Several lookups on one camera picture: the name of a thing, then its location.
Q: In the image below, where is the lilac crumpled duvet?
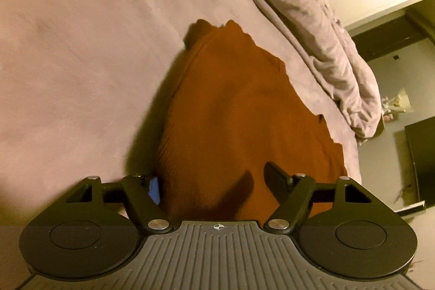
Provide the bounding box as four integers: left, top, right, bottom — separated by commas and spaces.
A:
190, 0, 385, 138

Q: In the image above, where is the brown button cardigan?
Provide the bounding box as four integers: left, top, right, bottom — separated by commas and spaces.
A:
154, 19, 349, 223

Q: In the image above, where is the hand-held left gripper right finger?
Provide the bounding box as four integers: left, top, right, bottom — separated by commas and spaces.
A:
263, 161, 373, 233

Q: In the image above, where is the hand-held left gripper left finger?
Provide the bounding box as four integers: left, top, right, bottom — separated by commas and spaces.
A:
63, 174, 174, 233

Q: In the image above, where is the bed with lilac sheet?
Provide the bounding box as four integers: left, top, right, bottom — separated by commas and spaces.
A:
0, 0, 361, 229

